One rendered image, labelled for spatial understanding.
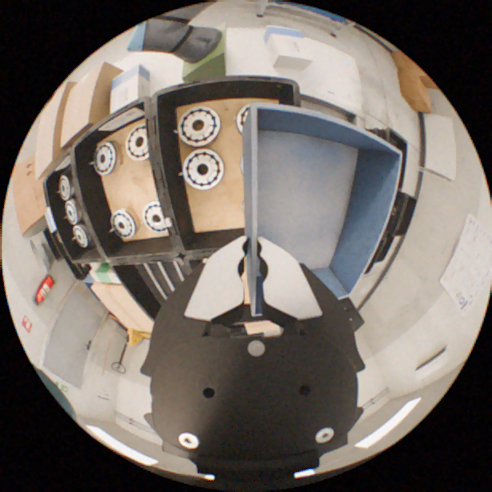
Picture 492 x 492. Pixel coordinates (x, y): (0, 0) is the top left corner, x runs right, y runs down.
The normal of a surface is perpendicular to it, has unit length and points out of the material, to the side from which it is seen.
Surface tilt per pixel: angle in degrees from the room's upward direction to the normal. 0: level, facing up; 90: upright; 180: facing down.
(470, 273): 90
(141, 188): 0
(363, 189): 89
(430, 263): 90
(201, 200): 0
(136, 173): 0
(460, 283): 90
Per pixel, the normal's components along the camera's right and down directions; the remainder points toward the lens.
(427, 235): -0.99, 0.07
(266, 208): 0.11, 0.54
